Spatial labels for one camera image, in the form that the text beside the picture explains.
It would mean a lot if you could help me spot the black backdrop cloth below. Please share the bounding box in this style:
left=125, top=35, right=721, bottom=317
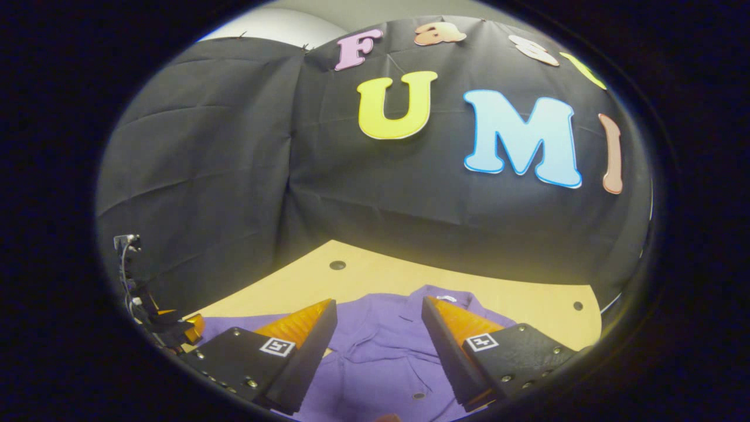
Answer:
left=96, top=15, right=654, bottom=317

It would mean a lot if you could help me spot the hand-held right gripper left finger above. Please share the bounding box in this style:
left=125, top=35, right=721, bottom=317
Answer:
left=179, top=299, right=339, bottom=416

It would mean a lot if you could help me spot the purple button shirt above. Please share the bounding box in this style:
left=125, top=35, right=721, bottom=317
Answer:
left=196, top=284, right=519, bottom=422

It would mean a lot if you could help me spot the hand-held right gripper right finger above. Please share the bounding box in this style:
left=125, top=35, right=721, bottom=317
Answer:
left=421, top=296, right=592, bottom=411

